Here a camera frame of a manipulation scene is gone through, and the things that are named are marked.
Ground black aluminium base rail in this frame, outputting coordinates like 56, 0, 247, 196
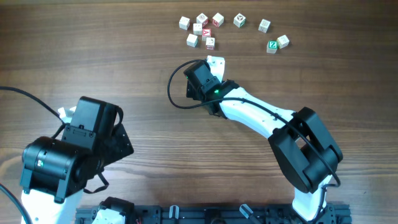
75, 196, 353, 224

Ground plain white wooden block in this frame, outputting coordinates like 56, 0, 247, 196
193, 23, 203, 35

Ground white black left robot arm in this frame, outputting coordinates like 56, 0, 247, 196
20, 96, 134, 223

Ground white block yellow side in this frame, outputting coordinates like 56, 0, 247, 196
277, 35, 290, 49

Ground green letter Z block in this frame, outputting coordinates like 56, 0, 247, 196
266, 40, 278, 54

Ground white block plain picture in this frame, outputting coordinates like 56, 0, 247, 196
258, 19, 271, 33

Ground white block far left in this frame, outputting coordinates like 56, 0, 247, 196
178, 16, 190, 30

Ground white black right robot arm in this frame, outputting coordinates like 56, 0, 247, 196
184, 57, 343, 223

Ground white block green edge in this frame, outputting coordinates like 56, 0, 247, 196
187, 34, 198, 47

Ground red letter A block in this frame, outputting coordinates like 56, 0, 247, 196
201, 29, 211, 41

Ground white block green panda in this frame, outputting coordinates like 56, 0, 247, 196
233, 13, 246, 28

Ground white block red number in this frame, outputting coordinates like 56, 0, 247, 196
206, 37, 215, 50

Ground white block red picture top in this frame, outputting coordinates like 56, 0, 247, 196
197, 13, 208, 27

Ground white block red letter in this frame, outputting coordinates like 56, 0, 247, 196
212, 12, 224, 27

